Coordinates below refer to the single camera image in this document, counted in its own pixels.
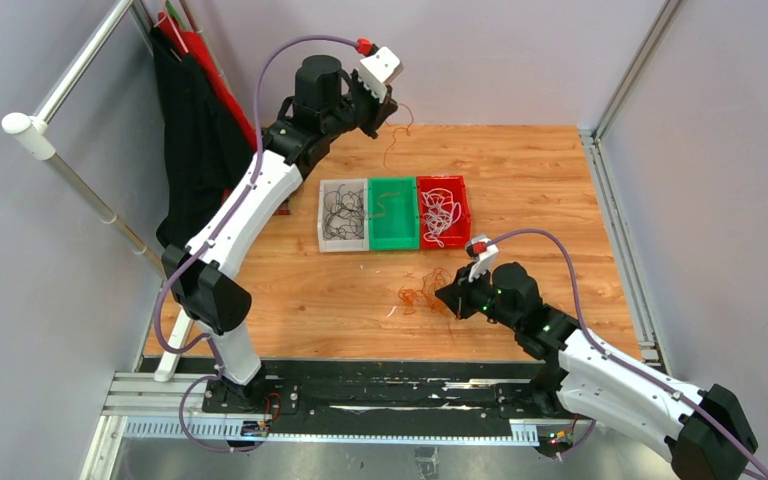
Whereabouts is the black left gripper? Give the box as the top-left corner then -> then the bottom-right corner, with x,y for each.
324,69 -> 400,141

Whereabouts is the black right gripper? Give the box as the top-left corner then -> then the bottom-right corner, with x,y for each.
436,262 -> 520,331

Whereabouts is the white cable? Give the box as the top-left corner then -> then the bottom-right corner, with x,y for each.
420,187 -> 465,248

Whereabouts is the black cable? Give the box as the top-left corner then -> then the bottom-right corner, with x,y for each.
321,184 -> 367,243

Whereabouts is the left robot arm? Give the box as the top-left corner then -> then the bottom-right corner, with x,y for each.
162,47 -> 403,413

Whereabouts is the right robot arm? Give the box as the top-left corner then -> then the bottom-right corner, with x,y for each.
435,262 -> 758,479

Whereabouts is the red plastic bin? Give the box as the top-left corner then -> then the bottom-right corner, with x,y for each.
416,176 -> 472,249

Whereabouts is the green plastic bin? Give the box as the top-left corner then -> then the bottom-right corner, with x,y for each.
367,177 -> 420,251

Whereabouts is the white plastic bin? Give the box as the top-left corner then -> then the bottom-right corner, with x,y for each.
316,178 -> 370,253

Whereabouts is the black garment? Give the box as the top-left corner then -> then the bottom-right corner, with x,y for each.
150,27 -> 254,247

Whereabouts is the red garment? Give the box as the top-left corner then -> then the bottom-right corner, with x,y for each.
155,11 -> 256,148

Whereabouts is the silver clothes rack pole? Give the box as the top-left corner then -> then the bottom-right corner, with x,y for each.
1,1 -> 167,273

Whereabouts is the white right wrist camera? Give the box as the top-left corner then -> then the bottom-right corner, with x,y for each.
465,235 -> 499,282

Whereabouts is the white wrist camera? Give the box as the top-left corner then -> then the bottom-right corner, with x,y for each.
358,47 -> 403,104
465,235 -> 499,282

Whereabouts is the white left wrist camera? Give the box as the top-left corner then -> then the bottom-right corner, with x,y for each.
358,47 -> 403,104

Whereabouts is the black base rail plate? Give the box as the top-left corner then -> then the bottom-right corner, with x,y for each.
142,356 -> 624,439

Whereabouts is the aluminium frame rail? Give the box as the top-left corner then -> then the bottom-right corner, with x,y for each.
578,1 -> 686,374

